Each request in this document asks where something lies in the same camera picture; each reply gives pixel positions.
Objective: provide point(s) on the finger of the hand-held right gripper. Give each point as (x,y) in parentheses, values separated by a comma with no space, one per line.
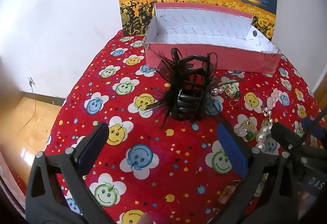
(315,128)
(283,134)

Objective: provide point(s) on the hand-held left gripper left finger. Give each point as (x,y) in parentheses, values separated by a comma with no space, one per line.
(90,148)

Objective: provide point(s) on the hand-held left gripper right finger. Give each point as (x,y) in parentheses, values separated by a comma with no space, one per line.
(233,150)

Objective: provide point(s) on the gold green bead earring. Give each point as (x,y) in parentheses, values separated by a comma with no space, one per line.
(233,92)
(249,134)

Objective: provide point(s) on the small pink translucent ornament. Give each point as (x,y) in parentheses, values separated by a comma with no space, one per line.
(227,193)

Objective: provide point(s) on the black feather hair claw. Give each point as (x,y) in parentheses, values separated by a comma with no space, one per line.
(189,91)

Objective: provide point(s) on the pink cardboard box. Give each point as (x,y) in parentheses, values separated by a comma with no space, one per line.
(204,56)

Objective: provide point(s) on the person's left hand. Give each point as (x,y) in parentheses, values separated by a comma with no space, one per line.
(147,219)

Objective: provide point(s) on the red smiley flower blanket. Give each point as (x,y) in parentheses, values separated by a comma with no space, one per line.
(158,142)

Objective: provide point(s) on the white wall socket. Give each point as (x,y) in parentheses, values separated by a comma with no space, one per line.
(31,81)

